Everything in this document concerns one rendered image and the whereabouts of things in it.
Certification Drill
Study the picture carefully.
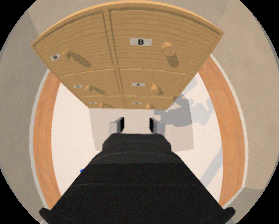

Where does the small tan wooden chest of drawers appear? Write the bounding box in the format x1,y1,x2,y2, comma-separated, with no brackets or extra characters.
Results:
31,0,224,110

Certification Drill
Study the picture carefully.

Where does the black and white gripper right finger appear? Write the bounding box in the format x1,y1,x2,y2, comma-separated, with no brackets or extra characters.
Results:
149,118,165,137

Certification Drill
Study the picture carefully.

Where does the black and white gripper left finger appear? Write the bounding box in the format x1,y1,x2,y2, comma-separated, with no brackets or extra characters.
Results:
109,117,124,136

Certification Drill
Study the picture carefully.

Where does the brown wooden drawer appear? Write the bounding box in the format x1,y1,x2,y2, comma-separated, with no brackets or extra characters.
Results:
119,68,191,97
35,10,114,75
125,96,174,110
111,7,218,73
59,68,121,96
78,96,125,109

